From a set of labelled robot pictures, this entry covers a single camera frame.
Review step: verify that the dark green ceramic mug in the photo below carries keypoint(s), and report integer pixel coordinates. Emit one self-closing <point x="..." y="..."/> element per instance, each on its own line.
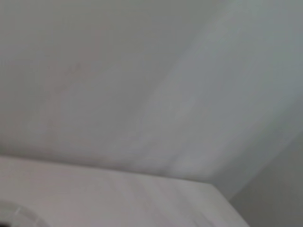
<point x="21" y="212"/>

